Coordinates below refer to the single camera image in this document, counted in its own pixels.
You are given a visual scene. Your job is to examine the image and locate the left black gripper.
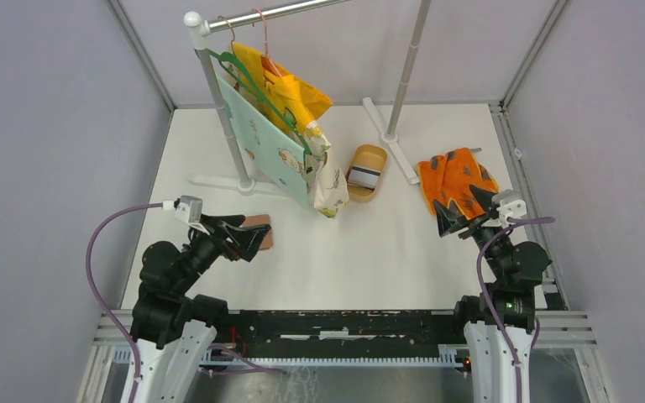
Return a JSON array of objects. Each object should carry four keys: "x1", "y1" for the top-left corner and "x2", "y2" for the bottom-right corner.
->
[{"x1": 174, "y1": 212, "x2": 270, "y2": 292}]

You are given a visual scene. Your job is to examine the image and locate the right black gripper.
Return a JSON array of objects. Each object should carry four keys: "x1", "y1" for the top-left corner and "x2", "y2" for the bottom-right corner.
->
[{"x1": 432, "y1": 184, "x2": 512, "y2": 280}]

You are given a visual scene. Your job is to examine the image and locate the yellow oval tray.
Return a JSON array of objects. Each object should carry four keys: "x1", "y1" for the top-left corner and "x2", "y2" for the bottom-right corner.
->
[{"x1": 345, "y1": 144, "x2": 388, "y2": 203}]

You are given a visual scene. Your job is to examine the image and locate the white black-striped credit card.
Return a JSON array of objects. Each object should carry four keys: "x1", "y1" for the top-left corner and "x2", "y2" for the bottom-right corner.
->
[{"x1": 347, "y1": 165, "x2": 381, "y2": 191}]

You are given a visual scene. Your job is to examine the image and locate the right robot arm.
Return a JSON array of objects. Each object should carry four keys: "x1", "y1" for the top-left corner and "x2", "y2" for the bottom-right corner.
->
[{"x1": 433, "y1": 186, "x2": 554, "y2": 402}]

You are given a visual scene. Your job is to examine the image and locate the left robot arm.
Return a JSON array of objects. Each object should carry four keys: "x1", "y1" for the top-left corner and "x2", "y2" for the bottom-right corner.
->
[{"x1": 128, "y1": 215, "x2": 271, "y2": 402}]

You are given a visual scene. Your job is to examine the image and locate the orange patterned cloth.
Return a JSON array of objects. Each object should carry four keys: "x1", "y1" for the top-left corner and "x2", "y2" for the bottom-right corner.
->
[{"x1": 416, "y1": 148, "x2": 499, "y2": 219}]

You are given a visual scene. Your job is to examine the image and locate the light green printed garment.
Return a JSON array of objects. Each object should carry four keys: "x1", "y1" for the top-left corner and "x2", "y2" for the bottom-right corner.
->
[{"x1": 217, "y1": 76, "x2": 312, "y2": 207}]

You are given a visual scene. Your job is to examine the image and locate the cream printed garment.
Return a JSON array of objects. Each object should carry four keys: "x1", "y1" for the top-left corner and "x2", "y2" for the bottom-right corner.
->
[{"x1": 303, "y1": 120, "x2": 349, "y2": 218}]

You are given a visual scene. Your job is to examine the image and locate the green clothes hanger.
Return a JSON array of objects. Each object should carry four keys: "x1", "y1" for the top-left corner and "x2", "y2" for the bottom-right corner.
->
[{"x1": 208, "y1": 50, "x2": 312, "y2": 155}]

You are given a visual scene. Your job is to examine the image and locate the yellow garment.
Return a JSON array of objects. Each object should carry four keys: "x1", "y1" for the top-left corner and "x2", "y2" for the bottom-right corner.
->
[{"x1": 233, "y1": 42, "x2": 333, "y2": 140}]

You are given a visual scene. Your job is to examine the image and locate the white metal clothes rack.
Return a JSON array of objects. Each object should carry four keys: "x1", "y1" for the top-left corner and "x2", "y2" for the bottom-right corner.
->
[{"x1": 183, "y1": 0, "x2": 432, "y2": 196}]

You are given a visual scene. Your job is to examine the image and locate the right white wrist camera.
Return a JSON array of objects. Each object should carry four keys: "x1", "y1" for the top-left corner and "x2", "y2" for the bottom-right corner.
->
[{"x1": 490, "y1": 190, "x2": 527, "y2": 227}]

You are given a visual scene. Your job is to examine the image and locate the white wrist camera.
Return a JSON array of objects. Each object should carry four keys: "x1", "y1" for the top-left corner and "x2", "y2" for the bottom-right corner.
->
[
  {"x1": 174, "y1": 195, "x2": 203, "y2": 228},
  {"x1": 490, "y1": 190, "x2": 527, "y2": 227}
]

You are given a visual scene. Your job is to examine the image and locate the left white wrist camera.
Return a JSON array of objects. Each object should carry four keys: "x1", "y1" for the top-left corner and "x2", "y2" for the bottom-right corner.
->
[{"x1": 174, "y1": 195, "x2": 203, "y2": 228}]

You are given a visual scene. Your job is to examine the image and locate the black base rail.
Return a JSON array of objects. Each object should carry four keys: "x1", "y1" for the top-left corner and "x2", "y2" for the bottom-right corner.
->
[{"x1": 215, "y1": 310, "x2": 467, "y2": 359}]

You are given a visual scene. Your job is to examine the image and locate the white perforated cable tray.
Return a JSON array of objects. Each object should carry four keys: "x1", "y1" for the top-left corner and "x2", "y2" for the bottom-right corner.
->
[{"x1": 112, "y1": 347, "x2": 468, "y2": 369}]

